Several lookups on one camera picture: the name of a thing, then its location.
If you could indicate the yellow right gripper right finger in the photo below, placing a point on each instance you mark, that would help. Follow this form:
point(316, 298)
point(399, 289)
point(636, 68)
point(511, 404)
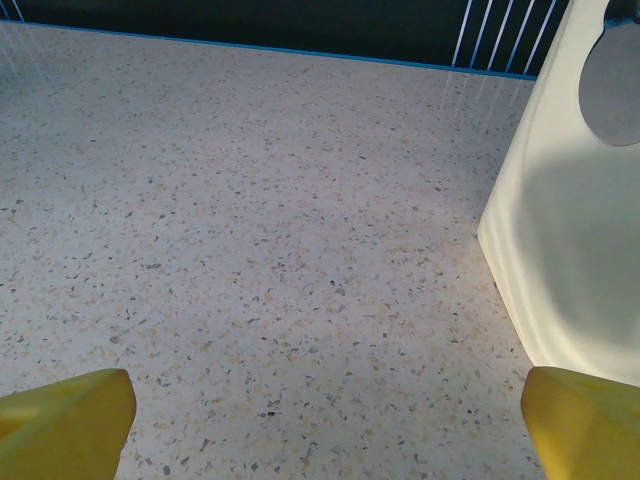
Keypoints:
point(585, 435)

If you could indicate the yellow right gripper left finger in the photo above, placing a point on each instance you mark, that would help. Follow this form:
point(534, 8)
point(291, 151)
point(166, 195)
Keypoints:
point(65, 430)

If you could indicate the cream knife block holder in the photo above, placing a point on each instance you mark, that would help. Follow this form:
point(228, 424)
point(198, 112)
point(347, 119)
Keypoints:
point(550, 200)

